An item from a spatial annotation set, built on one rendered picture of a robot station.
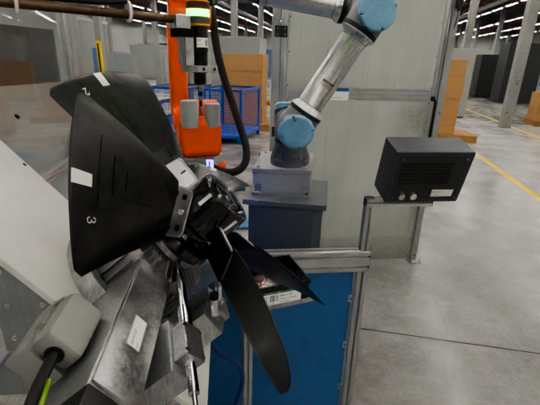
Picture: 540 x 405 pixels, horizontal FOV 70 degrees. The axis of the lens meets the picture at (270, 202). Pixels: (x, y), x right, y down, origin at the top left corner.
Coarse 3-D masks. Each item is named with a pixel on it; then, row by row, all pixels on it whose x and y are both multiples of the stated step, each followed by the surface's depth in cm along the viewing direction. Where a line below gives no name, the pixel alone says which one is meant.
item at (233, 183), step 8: (184, 160) 107; (192, 168) 104; (200, 168) 105; (208, 168) 108; (200, 176) 99; (216, 176) 101; (224, 176) 105; (232, 176) 109; (232, 184) 99; (240, 184) 103; (248, 184) 110; (232, 192) 93
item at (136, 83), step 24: (96, 72) 77; (120, 72) 81; (72, 96) 71; (96, 96) 74; (120, 96) 77; (144, 96) 81; (120, 120) 75; (144, 120) 77; (168, 120) 82; (168, 144) 78
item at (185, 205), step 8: (184, 192) 68; (192, 192) 71; (176, 200) 66; (184, 200) 69; (176, 208) 67; (184, 208) 70; (176, 216) 68; (184, 216) 70; (176, 224) 68; (184, 224) 71; (168, 232) 66; (176, 232) 69
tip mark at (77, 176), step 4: (72, 168) 44; (72, 172) 44; (76, 172) 44; (80, 172) 45; (84, 172) 46; (72, 176) 44; (76, 176) 44; (80, 176) 45; (84, 176) 46; (88, 176) 46; (72, 180) 44; (76, 180) 44; (80, 180) 45; (84, 180) 46; (88, 180) 46; (84, 184) 45; (88, 184) 46
